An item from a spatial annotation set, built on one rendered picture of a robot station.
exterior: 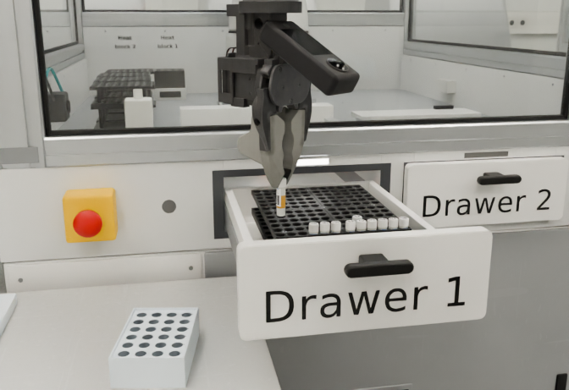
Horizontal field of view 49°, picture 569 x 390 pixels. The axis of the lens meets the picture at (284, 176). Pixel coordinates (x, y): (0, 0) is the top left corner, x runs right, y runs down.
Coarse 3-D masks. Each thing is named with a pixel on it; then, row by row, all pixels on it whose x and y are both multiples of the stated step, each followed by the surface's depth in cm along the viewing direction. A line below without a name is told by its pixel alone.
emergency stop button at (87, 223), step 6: (84, 210) 89; (90, 210) 90; (78, 216) 89; (84, 216) 89; (90, 216) 89; (96, 216) 89; (78, 222) 89; (84, 222) 89; (90, 222) 89; (96, 222) 89; (78, 228) 89; (84, 228) 89; (90, 228) 89; (96, 228) 89; (84, 234) 89; (90, 234) 89; (96, 234) 90
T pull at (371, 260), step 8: (360, 256) 68; (368, 256) 68; (376, 256) 68; (384, 256) 68; (352, 264) 65; (360, 264) 65; (368, 264) 65; (376, 264) 65; (384, 264) 65; (392, 264) 66; (400, 264) 66; (408, 264) 66; (352, 272) 65; (360, 272) 65; (368, 272) 65; (376, 272) 65; (384, 272) 66; (392, 272) 66; (400, 272) 66; (408, 272) 66
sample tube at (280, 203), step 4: (284, 180) 74; (280, 184) 74; (284, 184) 74; (280, 188) 74; (284, 188) 74; (280, 192) 74; (284, 192) 75; (280, 196) 74; (284, 196) 75; (280, 200) 75; (284, 200) 75; (276, 204) 75; (280, 204) 75; (284, 204) 75; (280, 208) 75; (284, 208) 75; (280, 212) 75; (284, 212) 75; (280, 216) 75
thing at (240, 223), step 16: (224, 192) 101; (240, 192) 101; (384, 192) 99; (224, 208) 99; (240, 208) 102; (400, 208) 91; (240, 224) 83; (256, 224) 102; (416, 224) 85; (240, 240) 80
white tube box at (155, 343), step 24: (144, 312) 80; (168, 312) 80; (192, 312) 80; (120, 336) 74; (144, 336) 75; (168, 336) 75; (192, 336) 76; (120, 360) 69; (144, 360) 69; (168, 360) 69; (120, 384) 70; (144, 384) 70; (168, 384) 70
